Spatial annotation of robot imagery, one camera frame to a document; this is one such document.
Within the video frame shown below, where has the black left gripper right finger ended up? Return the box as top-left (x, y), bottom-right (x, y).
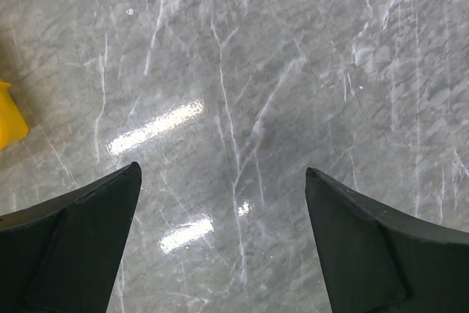
top-left (306, 168), bottom-right (468, 312)

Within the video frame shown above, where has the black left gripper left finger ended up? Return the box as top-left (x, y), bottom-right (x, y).
top-left (1, 162), bottom-right (141, 312)

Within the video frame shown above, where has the yellow plastic bin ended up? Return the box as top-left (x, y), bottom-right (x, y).
top-left (0, 80), bottom-right (29, 149)

